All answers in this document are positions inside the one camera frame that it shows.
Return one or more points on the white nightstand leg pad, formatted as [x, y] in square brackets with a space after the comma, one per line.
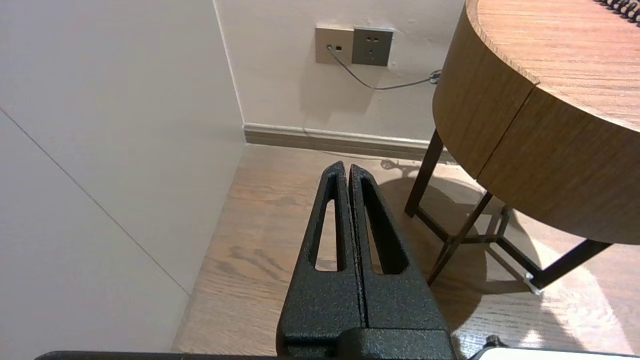
[532, 284]

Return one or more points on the dark wall socket plate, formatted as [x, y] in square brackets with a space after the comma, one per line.
[372, 55]

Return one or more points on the beige wall socket plate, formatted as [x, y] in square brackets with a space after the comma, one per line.
[345, 35]

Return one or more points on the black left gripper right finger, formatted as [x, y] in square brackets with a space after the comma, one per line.
[405, 305]

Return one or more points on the thin black phone line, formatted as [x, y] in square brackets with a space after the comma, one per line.
[375, 89]

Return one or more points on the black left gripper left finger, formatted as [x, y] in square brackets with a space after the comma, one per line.
[320, 310]

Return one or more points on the round wooden nightstand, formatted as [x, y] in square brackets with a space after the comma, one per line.
[475, 100]

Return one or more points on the grey wall baseboard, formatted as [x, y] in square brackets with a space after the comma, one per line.
[325, 140]

